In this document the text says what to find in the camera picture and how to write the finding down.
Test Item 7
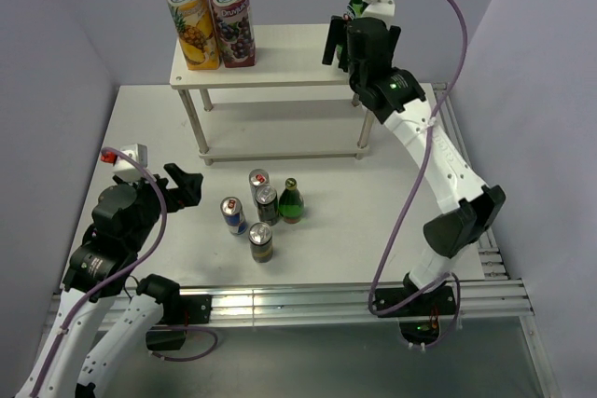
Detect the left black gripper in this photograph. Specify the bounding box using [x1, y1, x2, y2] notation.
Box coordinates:
[123, 161, 202, 250]

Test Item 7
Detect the green bottle with label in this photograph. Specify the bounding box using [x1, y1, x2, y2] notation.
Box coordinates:
[335, 0, 370, 62]

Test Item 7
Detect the plain green glass bottle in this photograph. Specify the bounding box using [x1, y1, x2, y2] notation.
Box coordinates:
[279, 178, 304, 224]

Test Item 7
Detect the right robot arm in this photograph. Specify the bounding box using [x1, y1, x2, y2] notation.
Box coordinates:
[323, 16, 506, 314]

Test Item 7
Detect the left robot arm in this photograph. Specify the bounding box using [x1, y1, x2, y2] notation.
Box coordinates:
[17, 163, 203, 397]

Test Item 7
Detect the white two-tier shelf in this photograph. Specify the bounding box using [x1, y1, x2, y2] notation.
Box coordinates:
[170, 23, 374, 165]

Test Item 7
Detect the blue red bull can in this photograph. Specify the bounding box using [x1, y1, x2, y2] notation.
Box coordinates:
[220, 197, 247, 235]

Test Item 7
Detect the red bull can rear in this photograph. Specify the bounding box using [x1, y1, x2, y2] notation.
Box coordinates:
[248, 169, 270, 204]

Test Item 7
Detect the black energy can middle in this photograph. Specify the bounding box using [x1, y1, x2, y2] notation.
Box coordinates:
[255, 185, 279, 226]

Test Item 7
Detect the black energy can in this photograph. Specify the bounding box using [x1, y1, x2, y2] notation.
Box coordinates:
[248, 222, 273, 263]
[255, 185, 279, 226]

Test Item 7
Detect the black energy can front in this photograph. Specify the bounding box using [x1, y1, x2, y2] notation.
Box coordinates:
[248, 222, 273, 263]

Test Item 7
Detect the grape juice carton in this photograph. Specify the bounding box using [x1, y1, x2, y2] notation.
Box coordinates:
[210, 0, 256, 68]

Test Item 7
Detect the pineapple juice carton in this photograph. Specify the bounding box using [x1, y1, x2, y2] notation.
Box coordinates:
[166, 0, 220, 71]

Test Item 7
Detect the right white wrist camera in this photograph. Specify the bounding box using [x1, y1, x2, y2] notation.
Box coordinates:
[361, 0, 396, 26]

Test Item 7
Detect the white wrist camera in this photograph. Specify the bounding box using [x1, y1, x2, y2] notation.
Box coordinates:
[361, 0, 396, 26]
[100, 144, 148, 183]

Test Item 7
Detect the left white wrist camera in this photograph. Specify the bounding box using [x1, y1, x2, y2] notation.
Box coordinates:
[100, 144, 148, 183]

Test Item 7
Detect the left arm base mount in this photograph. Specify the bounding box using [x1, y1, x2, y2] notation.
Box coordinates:
[146, 295, 212, 352]

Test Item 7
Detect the aluminium front rail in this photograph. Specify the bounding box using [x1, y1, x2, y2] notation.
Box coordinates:
[181, 280, 534, 328]

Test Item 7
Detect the aluminium rail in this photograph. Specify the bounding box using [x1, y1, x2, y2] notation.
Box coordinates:
[181, 280, 534, 328]
[439, 96, 510, 281]

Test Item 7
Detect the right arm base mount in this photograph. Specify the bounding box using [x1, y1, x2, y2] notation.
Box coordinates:
[372, 283, 462, 352]

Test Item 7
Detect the aluminium right rail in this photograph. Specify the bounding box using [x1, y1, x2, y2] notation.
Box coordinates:
[439, 96, 510, 281]

